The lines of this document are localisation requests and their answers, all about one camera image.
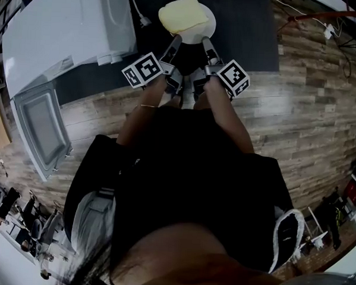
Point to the person's face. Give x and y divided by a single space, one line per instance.
204 265

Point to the black bag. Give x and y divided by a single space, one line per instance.
332 212

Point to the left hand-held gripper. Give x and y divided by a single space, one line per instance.
143 70

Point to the person in dark shirt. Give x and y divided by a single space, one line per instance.
193 184

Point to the white railing base ledge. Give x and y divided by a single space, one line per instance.
337 4

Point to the white microwave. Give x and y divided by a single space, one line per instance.
68 29

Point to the wooden coat rack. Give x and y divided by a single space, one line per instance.
321 15

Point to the dark grey table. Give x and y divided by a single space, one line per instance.
246 38

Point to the person's right hand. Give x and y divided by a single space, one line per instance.
202 103

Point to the white cabinet with red box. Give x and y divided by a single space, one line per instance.
355 193

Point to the white power strip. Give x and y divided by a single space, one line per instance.
329 30

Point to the person's right forearm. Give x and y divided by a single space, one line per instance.
229 120

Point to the white folding stand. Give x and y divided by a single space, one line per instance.
317 232

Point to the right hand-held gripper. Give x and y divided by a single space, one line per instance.
233 76

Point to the person's left forearm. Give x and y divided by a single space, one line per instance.
140 122

